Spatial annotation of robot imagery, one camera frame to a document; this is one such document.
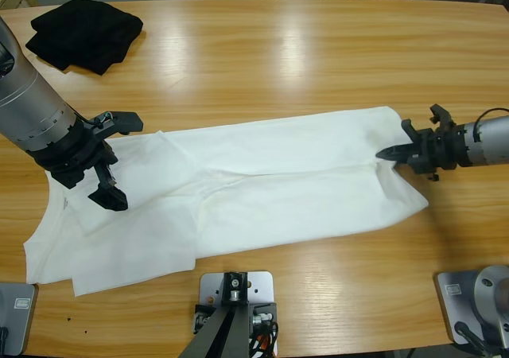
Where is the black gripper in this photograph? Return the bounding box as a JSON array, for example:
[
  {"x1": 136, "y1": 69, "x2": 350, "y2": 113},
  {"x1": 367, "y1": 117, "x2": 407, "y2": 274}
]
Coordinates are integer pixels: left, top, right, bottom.
[
  {"x1": 29, "y1": 121, "x2": 129, "y2": 212},
  {"x1": 375, "y1": 119, "x2": 472, "y2": 182}
]

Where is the white t-shirt with black logo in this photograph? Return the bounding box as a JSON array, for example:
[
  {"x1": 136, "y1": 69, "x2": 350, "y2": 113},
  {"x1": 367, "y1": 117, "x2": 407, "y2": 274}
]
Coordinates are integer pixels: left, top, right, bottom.
[{"x1": 22, "y1": 105, "x2": 429, "y2": 298}]

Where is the black garment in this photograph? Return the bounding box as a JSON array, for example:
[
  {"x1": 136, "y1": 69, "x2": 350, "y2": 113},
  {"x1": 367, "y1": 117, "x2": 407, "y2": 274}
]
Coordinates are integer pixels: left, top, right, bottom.
[{"x1": 24, "y1": 0, "x2": 144, "y2": 76}]

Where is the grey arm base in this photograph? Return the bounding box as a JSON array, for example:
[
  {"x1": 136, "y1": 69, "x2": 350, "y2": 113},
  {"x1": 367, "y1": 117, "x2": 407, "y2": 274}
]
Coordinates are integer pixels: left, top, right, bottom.
[
  {"x1": 0, "y1": 281, "x2": 40, "y2": 357},
  {"x1": 433, "y1": 265, "x2": 509, "y2": 347}
]

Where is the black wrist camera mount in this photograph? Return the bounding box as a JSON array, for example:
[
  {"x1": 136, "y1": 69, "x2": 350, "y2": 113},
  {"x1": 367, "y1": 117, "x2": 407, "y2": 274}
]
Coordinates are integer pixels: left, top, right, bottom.
[
  {"x1": 429, "y1": 103, "x2": 457, "y2": 132},
  {"x1": 91, "y1": 111, "x2": 144, "y2": 137}
]

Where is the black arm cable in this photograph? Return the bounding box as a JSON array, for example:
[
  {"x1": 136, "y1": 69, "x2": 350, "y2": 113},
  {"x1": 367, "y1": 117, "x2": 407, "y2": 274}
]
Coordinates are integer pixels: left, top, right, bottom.
[{"x1": 475, "y1": 108, "x2": 509, "y2": 140}]

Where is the white mount block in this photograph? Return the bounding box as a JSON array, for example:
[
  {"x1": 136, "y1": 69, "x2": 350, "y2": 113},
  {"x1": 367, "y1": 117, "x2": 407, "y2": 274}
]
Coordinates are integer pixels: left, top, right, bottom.
[{"x1": 198, "y1": 270, "x2": 276, "y2": 358}]

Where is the dark camera post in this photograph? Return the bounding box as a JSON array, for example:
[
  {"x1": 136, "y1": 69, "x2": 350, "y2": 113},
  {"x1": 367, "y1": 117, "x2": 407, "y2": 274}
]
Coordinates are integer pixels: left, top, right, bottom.
[{"x1": 178, "y1": 272, "x2": 255, "y2": 358}]

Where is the orange and black cable bundle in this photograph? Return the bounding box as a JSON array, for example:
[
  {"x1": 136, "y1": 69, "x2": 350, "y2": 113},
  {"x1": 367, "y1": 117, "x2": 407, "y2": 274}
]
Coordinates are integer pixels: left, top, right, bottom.
[{"x1": 247, "y1": 321, "x2": 280, "y2": 358}]

